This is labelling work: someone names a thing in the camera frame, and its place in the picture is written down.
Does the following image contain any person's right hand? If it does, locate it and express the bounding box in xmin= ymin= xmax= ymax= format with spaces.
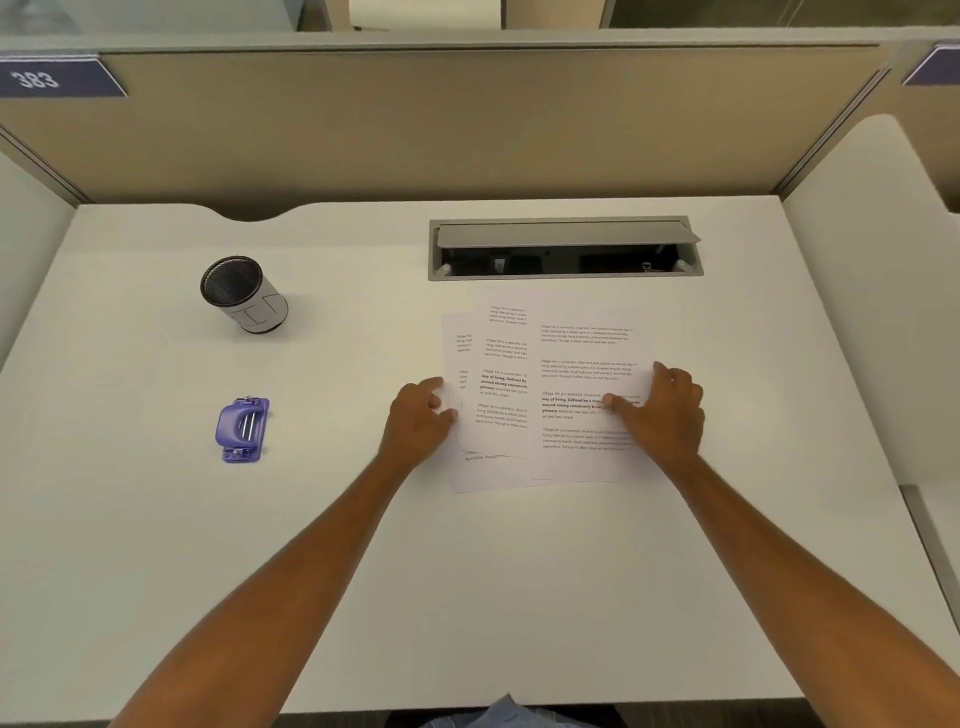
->
xmin=603 ymin=361 xmax=707 ymax=468

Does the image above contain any person's left hand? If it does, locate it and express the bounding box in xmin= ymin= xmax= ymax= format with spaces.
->
xmin=381 ymin=377 xmax=459 ymax=473

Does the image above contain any white printed paper sheet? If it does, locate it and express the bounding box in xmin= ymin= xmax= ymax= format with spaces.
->
xmin=440 ymin=312 xmax=485 ymax=495
xmin=524 ymin=303 xmax=659 ymax=483
xmin=471 ymin=294 xmax=543 ymax=490

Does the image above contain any person's right forearm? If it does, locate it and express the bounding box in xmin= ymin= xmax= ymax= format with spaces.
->
xmin=664 ymin=448 xmax=960 ymax=728

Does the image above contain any person's left forearm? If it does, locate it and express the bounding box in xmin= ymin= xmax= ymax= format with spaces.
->
xmin=111 ymin=448 xmax=423 ymax=728

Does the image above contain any purple hole punch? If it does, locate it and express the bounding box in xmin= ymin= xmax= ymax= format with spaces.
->
xmin=215 ymin=396 xmax=270 ymax=465

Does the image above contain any black mesh pen holder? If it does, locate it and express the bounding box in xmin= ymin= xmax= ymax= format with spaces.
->
xmin=199 ymin=255 xmax=289 ymax=336

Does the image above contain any white side divider panel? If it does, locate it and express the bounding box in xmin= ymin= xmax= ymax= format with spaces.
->
xmin=0 ymin=148 xmax=78 ymax=372
xmin=780 ymin=113 xmax=960 ymax=492

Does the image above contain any beige desk partition panel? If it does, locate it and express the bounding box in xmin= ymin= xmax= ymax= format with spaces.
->
xmin=0 ymin=33 xmax=960 ymax=224

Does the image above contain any person's blue shirt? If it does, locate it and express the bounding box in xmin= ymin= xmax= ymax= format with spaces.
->
xmin=418 ymin=693 xmax=603 ymax=728

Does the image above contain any purple number sign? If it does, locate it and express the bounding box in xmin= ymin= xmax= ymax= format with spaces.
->
xmin=0 ymin=53 xmax=129 ymax=101
xmin=901 ymin=42 xmax=960 ymax=88

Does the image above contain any grey desk cable box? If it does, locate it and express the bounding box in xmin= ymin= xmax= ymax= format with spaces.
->
xmin=427 ymin=216 xmax=706 ymax=283

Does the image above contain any grey cable box lid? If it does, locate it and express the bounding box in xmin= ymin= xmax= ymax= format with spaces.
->
xmin=435 ymin=219 xmax=703 ymax=251

